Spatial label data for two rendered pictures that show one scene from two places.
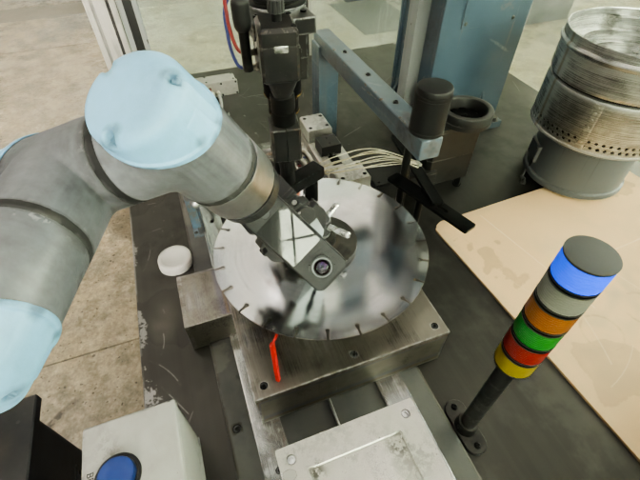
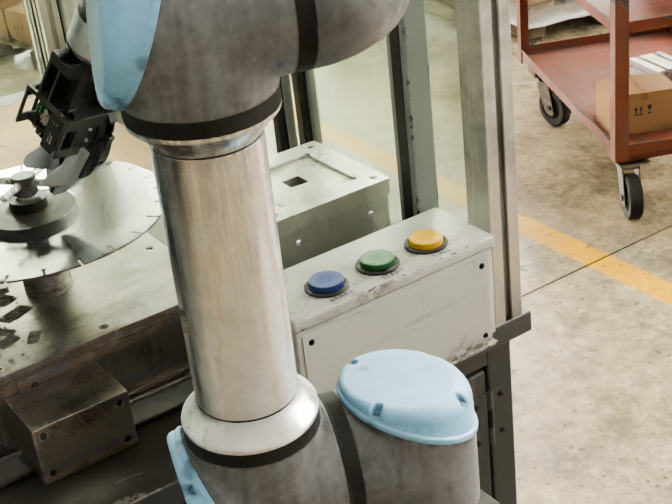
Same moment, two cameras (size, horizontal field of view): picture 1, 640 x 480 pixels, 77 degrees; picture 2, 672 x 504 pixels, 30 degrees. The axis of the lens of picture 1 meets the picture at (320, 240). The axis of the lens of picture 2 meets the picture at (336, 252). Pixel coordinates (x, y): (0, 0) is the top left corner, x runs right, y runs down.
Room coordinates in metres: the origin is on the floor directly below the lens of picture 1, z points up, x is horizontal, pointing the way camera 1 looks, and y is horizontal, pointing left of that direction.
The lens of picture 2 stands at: (0.33, 1.42, 1.58)
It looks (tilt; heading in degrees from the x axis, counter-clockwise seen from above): 28 degrees down; 259
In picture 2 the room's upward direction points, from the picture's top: 7 degrees counter-clockwise
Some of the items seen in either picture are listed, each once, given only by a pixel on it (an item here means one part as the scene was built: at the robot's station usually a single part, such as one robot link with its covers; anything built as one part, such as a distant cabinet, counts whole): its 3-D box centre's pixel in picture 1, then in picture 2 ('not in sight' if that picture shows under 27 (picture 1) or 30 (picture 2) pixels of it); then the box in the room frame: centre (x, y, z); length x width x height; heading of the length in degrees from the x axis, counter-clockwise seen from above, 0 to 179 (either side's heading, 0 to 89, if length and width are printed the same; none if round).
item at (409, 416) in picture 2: not in sight; (402, 436); (0.12, 0.54, 0.91); 0.13 x 0.12 x 0.14; 2
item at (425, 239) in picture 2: not in sight; (426, 243); (-0.01, 0.18, 0.90); 0.04 x 0.04 x 0.02
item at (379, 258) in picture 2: not in sight; (377, 264); (0.05, 0.20, 0.90); 0.04 x 0.04 x 0.02
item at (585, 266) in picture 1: (584, 266); not in sight; (0.22, -0.23, 1.14); 0.05 x 0.04 x 0.03; 110
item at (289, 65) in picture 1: (281, 88); not in sight; (0.48, 0.05, 1.17); 0.06 x 0.05 x 0.20; 11
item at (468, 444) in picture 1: (467, 424); not in sight; (0.22, -0.23, 0.76); 0.09 x 0.03 x 0.03; 20
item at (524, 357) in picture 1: (528, 341); not in sight; (0.22, -0.23, 1.02); 0.05 x 0.04 x 0.03; 110
